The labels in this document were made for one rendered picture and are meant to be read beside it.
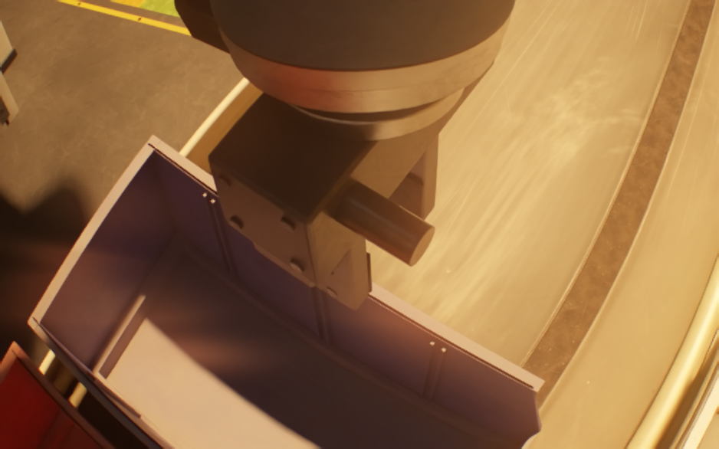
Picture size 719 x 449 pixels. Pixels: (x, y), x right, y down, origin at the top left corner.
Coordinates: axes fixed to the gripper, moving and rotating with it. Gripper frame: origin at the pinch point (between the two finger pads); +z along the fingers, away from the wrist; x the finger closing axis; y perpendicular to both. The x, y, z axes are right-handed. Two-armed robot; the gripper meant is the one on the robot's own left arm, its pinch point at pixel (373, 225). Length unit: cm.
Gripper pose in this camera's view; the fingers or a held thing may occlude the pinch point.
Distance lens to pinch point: 43.9
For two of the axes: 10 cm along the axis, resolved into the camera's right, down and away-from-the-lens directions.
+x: 5.7, -7.4, 3.7
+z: 0.2, 4.6, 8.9
